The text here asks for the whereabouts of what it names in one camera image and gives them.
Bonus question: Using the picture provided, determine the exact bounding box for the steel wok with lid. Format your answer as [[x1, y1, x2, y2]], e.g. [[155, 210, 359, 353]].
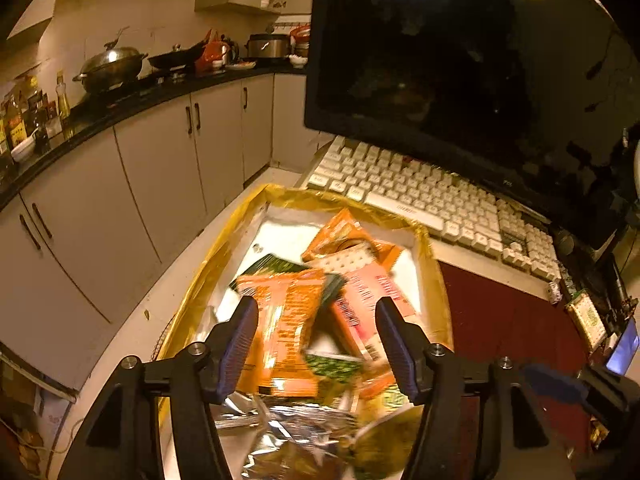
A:
[[72, 42, 149, 94]]

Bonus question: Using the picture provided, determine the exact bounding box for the orange packet with round logo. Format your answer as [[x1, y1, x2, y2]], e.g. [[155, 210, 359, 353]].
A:
[[302, 209, 403, 271]]

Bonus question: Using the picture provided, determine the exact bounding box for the white kitchen base cabinet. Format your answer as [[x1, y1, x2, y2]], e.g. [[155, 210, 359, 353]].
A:
[[0, 72, 307, 391]]

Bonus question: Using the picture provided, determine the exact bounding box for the red kettle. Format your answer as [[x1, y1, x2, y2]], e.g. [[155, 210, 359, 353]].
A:
[[195, 30, 237, 74]]

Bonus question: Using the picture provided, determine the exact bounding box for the silver rice cooker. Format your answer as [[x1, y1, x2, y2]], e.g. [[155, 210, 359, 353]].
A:
[[245, 34, 292, 59]]

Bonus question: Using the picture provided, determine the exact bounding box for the phone with lit screen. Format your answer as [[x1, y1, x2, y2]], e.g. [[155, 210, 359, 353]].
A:
[[605, 317, 640, 376]]

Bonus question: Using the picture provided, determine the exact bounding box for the group of condiment bottles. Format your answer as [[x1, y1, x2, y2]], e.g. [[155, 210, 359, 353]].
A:
[[0, 75, 57, 161]]

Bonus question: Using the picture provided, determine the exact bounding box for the black kitchen countertop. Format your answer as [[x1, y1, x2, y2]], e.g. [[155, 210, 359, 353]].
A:
[[0, 62, 307, 211]]

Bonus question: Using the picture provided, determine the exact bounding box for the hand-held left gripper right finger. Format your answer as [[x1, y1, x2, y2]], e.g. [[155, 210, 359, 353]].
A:
[[375, 296, 576, 480]]

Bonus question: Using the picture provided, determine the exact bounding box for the gold-rimmed cardboard box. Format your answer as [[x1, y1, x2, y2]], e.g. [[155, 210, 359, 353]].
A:
[[157, 183, 453, 480]]

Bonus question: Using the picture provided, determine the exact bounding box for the yellow-green snack packet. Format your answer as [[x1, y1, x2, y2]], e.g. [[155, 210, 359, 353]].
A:
[[350, 405, 426, 480]]

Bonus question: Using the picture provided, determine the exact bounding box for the black frying pan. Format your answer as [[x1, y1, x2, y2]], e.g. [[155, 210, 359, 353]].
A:
[[147, 45, 207, 72]]

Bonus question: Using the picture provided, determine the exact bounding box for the black computer monitor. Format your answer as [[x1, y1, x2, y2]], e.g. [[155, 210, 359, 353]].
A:
[[304, 0, 640, 256]]

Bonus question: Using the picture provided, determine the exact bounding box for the yellow oil bottle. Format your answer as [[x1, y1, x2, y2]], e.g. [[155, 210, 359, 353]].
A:
[[55, 72, 71, 119]]

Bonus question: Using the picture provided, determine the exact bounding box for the beige computer keyboard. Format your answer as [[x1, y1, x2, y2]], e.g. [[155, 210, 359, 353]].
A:
[[305, 135, 563, 283]]

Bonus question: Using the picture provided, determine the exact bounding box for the orange snack stick packet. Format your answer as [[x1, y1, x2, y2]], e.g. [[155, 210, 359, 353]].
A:
[[235, 269, 327, 397]]

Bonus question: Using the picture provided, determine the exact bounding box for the cracker packet with green ends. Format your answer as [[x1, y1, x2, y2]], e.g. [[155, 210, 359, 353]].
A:
[[310, 247, 377, 274]]

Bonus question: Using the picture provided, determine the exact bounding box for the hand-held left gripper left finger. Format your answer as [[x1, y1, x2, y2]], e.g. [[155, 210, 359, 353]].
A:
[[59, 296, 260, 480]]

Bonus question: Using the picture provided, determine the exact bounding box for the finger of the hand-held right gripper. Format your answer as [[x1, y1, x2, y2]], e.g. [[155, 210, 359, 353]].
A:
[[522, 364, 591, 406]]

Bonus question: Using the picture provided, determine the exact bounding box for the small green-bordered cracker packet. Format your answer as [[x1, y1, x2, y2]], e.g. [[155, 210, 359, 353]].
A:
[[566, 292, 608, 352]]

